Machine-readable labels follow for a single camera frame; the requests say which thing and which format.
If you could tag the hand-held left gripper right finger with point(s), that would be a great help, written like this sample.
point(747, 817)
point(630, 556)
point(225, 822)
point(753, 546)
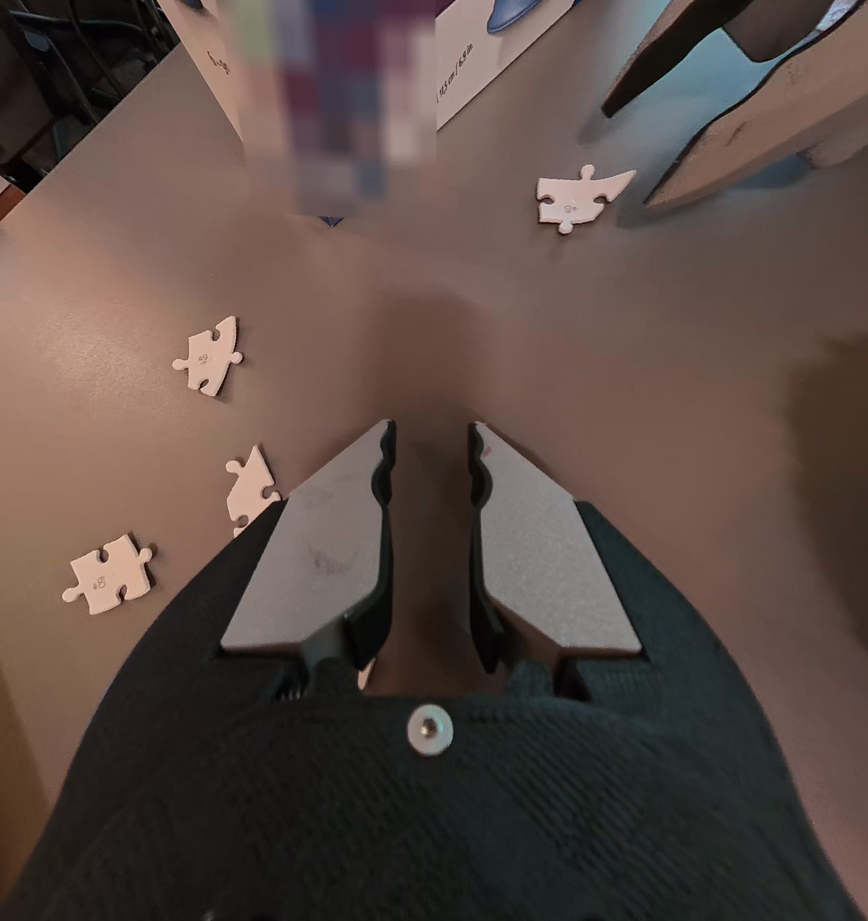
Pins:
point(542, 568)

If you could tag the white puzzle piece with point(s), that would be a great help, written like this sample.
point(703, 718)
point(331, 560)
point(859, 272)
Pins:
point(107, 575)
point(250, 489)
point(207, 360)
point(578, 205)

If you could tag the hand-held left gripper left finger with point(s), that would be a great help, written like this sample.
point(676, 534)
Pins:
point(319, 561)

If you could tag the printed puzzle box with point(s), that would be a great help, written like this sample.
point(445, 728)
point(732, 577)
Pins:
point(477, 65)

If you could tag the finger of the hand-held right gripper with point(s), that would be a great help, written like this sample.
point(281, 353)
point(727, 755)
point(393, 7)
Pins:
point(657, 50)
point(779, 115)

